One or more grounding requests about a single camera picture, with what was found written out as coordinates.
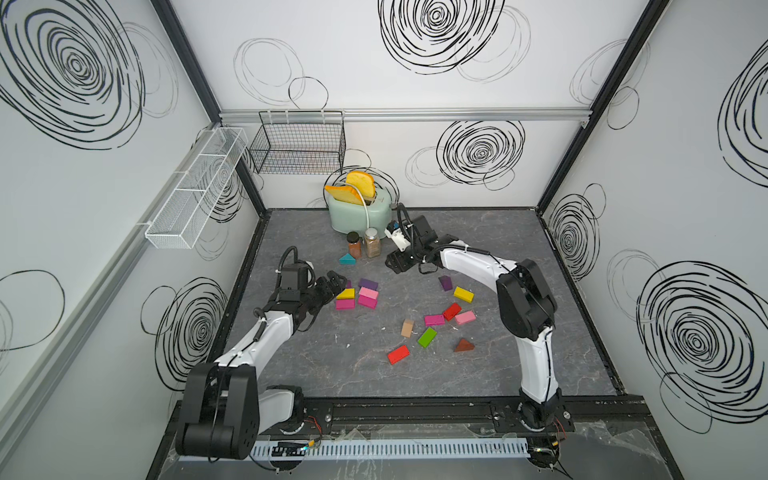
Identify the yellow block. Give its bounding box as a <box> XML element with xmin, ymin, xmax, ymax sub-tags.
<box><xmin>453</xmin><ymin>287</ymin><xmax>474</xmax><ymax>303</ymax></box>
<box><xmin>336</xmin><ymin>288</ymin><xmax>356</xmax><ymax>300</ymax></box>

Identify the magenta block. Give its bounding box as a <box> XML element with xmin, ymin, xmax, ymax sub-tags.
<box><xmin>357</xmin><ymin>295</ymin><xmax>378</xmax><ymax>310</ymax></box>
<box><xmin>335</xmin><ymin>299</ymin><xmax>356</xmax><ymax>311</ymax></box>
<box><xmin>424</xmin><ymin>315</ymin><xmax>446</xmax><ymax>327</ymax></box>

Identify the light pink block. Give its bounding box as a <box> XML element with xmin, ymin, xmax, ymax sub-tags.
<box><xmin>455</xmin><ymin>311</ymin><xmax>476</xmax><ymax>325</ymax></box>
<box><xmin>359</xmin><ymin>287</ymin><xmax>379</xmax><ymax>300</ymax></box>

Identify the beige spice jar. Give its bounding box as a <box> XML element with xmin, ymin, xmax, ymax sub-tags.
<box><xmin>364</xmin><ymin>227</ymin><xmax>381</xmax><ymax>258</ymax></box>

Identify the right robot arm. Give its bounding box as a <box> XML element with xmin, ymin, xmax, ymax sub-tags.
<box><xmin>385</xmin><ymin>204</ymin><xmax>562</xmax><ymax>432</ymax></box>

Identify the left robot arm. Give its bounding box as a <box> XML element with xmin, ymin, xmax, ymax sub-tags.
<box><xmin>175</xmin><ymin>261</ymin><xmax>347</xmax><ymax>461</ymax></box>

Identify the teal triangle block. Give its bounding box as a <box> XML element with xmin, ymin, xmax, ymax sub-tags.
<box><xmin>339</xmin><ymin>254</ymin><xmax>357</xmax><ymax>265</ymax></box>

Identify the brown spice jar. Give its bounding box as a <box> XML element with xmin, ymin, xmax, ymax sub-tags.
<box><xmin>346</xmin><ymin>231</ymin><xmax>362</xmax><ymax>260</ymax></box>

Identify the tan wooden block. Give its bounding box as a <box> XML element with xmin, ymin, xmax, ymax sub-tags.
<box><xmin>401</xmin><ymin>319</ymin><xmax>414</xmax><ymax>338</ymax></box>

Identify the mint green toaster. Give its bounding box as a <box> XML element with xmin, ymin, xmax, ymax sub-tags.
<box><xmin>325</xmin><ymin>187</ymin><xmax>392</xmax><ymax>234</ymax></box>

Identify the magenta block bottom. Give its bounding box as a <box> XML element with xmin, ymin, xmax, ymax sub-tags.
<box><xmin>424</xmin><ymin>315</ymin><xmax>446</xmax><ymax>327</ymax></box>

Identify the red block upper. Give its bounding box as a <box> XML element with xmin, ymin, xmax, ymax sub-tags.
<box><xmin>442</xmin><ymin>303</ymin><xmax>462</xmax><ymax>321</ymax></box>

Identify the red block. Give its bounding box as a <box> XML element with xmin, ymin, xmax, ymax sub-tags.
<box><xmin>442</xmin><ymin>303</ymin><xmax>462</xmax><ymax>321</ymax></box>
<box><xmin>387</xmin><ymin>345</ymin><xmax>410</xmax><ymax>365</ymax></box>

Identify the green block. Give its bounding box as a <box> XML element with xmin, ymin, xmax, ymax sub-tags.
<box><xmin>418</xmin><ymin>327</ymin><xmax>437</xmax><ymax>348</ymax></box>

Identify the yellow toast slice front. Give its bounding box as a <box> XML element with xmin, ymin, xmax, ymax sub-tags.
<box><xmin>324</xmin><ymin>185</ymin><xmax>365</xmax><ymax>205</ymax></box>

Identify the yellow toast slice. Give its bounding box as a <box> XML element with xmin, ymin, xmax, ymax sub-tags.
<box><xmin>324</xmin><ymin>185</ymin><xmax>365</xmax><ymax>205</ymax></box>
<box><xmin>345</xmin><ymin>170</ymin><xmax>377</xmax><ymax>200</ymax></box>

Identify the yellow toast slice back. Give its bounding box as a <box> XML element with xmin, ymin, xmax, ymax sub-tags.
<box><xmin>345</xmin><ymin>170</ymin><xmax>377</xmax><ymax>200</ymax></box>

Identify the red block lower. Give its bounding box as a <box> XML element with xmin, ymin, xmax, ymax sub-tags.
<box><xmin>387</xmin><ymin>345</ymin><xmax>410</xmax><ymax>365</ymax></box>

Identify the brown triangle block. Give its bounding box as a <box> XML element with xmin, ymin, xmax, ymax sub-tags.
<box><xmin>454</xmin><ymin>338</ymin><xmax>475</xmax><ymax>353</ymax></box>

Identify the white toaster cable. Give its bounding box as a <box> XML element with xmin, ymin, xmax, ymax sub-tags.
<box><xmin>350</xmin><ymin>182</ymin><xmax>376</xmax><ymax>233</ymax></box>

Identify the white wire shelf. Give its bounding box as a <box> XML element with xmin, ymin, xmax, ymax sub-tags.
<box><xmin>145</xmin><ymin>127</ymin><xmax>248</xmax><ymax>250</ymax></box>

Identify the black wire basket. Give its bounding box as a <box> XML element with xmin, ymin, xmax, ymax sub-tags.
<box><xmin>249</xmin><ymin>110</ymin><xmax>346</xmax><ymax>175</ymax></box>

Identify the grey slotted cable duct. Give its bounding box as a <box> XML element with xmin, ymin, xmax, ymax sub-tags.
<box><xmin>250</xmin><ymin>438</ymin><xmax>530</xmax><ymax>461</ymax></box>

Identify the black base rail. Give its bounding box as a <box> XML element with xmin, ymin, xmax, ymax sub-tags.
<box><xmin>258</xmin><ymin>395</ymin><xmax>650</xmax><ymax>437</ymax></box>

